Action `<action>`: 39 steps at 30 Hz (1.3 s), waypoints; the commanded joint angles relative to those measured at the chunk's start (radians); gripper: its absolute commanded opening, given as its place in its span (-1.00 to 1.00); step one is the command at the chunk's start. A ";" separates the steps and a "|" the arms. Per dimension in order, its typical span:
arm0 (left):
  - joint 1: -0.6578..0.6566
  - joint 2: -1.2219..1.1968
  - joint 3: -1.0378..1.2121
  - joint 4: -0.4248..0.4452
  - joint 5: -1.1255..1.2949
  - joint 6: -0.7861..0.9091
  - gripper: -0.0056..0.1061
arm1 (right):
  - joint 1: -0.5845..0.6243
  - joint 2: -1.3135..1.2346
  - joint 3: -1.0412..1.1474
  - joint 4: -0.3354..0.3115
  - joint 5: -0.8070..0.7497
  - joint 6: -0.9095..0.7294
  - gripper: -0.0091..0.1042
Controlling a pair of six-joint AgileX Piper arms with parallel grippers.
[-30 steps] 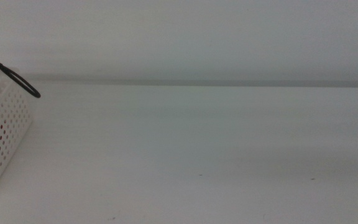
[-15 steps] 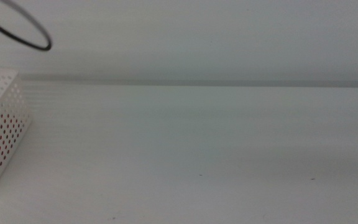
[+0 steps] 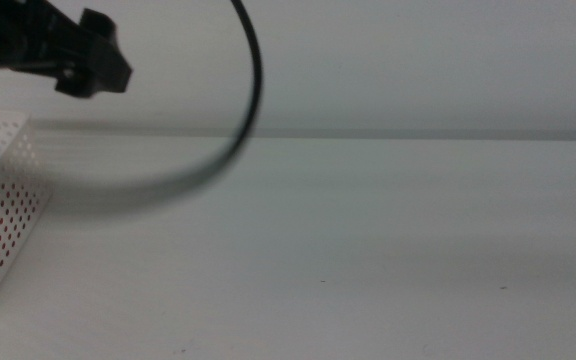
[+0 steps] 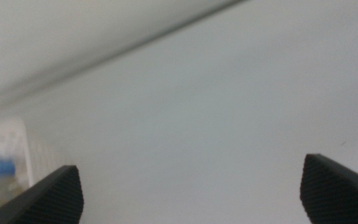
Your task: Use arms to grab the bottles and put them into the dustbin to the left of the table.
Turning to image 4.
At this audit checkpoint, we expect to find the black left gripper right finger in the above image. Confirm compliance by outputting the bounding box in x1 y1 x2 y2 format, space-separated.
300 153 358 224

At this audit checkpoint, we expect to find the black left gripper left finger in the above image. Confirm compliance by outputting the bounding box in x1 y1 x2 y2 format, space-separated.
0 165 85 224

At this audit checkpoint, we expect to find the clear water bottle blue cap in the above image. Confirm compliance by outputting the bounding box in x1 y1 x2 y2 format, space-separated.
0 157 23 218

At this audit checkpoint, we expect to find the white perforated plastic basket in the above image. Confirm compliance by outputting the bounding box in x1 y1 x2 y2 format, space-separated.
0 116 62 215

